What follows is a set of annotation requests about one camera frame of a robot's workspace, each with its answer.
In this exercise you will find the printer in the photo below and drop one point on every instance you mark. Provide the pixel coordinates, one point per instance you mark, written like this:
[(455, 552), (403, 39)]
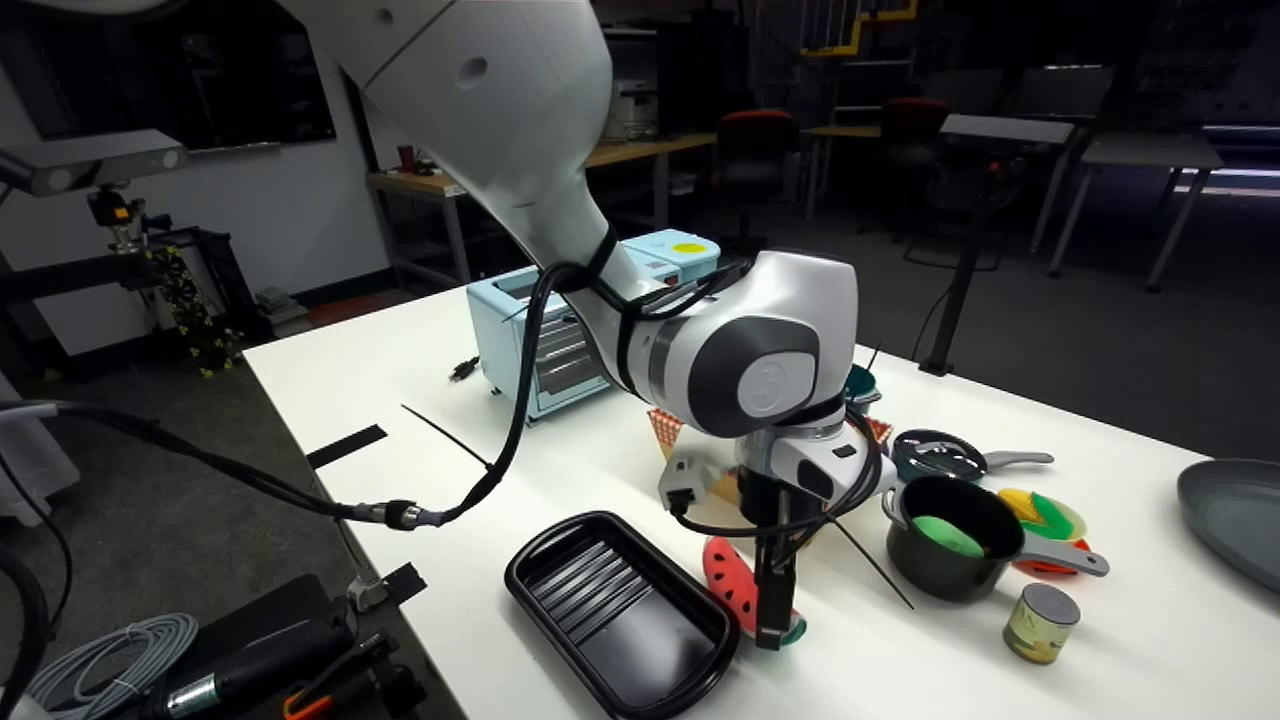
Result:
[(630, 105)]

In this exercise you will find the light blue toaster oven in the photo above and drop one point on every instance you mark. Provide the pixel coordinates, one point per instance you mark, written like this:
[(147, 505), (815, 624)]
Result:
[(510, 340)]

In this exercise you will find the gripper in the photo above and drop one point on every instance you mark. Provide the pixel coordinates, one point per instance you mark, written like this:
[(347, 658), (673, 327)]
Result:
[(765, 500)]

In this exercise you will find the black power plug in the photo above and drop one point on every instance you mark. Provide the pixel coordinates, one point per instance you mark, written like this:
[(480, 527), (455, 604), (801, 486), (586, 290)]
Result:
[(464, 369)]

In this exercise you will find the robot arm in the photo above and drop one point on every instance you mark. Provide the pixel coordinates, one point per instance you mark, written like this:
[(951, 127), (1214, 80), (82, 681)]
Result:
[(500, 110)]

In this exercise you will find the wooden table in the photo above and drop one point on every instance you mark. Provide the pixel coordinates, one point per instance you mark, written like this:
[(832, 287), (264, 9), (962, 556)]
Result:
[(640, 152)]

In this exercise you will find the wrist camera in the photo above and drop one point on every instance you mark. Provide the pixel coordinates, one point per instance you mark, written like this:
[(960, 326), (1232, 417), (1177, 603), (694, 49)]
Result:
[(686, 478)]

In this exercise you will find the teal cup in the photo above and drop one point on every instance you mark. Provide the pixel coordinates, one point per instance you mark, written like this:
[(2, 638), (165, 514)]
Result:
[(860, 385)]

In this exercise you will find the dark wall screen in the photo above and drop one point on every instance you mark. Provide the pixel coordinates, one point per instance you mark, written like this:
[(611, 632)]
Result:
[(250, 80)]

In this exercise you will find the yellow flower plant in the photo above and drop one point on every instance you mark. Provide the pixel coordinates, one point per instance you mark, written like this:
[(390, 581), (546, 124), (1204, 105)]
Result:
[(195, 320)]

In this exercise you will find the black tape strip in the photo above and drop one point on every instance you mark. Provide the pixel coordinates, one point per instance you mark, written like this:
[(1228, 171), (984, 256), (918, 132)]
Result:
[(405, 583), (346, 446)]

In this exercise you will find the small tin can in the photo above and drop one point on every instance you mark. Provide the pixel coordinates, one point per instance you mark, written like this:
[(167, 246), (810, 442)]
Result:
[(1040, 628)]

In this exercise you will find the watermelon slice toy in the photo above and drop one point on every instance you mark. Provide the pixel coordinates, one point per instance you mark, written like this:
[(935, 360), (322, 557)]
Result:
[(728, 580)]

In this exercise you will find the red office chair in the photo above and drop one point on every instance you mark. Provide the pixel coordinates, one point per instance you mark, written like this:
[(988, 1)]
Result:
[(755, 150), (912, 125)]

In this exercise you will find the grey plate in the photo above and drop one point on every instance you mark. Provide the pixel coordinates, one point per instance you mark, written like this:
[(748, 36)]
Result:
[(1235, 515)]

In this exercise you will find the yellow railing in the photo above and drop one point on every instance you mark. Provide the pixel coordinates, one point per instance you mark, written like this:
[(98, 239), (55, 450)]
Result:
[(860, 35)]

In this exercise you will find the green toy vegetable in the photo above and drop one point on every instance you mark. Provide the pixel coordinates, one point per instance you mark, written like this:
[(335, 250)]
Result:
[(946, 536)]

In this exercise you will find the black plastic tray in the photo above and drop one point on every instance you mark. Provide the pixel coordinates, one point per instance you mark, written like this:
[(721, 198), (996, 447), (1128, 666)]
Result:
[(620, 615)]

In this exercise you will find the black tool with silver collar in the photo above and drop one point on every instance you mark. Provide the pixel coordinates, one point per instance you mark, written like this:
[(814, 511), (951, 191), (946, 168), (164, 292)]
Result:
[(250, 670)]

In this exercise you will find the grey table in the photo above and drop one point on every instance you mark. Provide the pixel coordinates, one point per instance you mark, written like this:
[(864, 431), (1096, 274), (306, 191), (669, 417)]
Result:
[(1150, 152)]

